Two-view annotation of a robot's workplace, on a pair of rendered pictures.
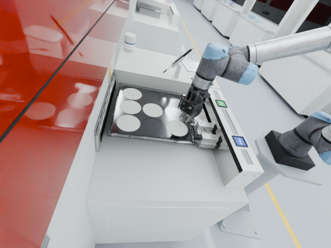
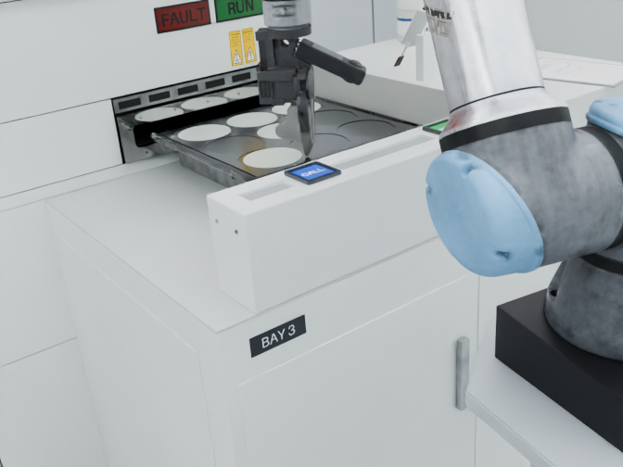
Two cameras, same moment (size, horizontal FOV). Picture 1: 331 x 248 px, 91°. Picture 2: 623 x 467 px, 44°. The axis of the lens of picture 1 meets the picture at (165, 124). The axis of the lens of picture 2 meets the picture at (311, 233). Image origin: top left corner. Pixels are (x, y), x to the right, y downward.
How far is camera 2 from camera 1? 128 cm
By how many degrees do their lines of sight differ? 61
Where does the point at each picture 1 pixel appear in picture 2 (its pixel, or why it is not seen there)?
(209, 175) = not seen: hidden behind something
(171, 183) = (147, 237)
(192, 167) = not seen: hidden behind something
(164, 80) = (387, 84)
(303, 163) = (572, 372)
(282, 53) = not seen: outside the picture
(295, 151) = (552, 303)
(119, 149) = (164, 181)
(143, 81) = (350, 90)
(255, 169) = (236, 204)
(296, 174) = (523, 418)
